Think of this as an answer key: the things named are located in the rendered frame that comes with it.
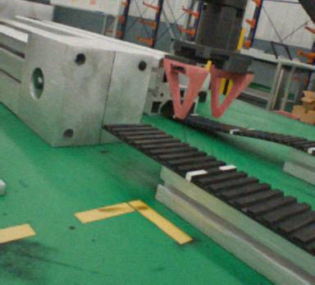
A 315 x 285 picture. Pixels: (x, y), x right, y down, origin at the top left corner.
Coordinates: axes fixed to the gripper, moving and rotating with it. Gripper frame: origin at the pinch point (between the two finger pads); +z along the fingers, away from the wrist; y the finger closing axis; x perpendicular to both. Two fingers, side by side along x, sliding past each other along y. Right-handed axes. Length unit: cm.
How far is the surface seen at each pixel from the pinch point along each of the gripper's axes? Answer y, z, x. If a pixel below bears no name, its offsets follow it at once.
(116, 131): 21.2, -1.2, 9.2
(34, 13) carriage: -1, -8, -62
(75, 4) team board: -279, -23, -549
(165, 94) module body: 2.5, -1.2, -5.0
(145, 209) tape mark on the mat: 22.6, 2.2, 15.8
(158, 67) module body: 4.8, -4.9, -5.0
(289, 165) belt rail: 2.0, 1.3, 15.5
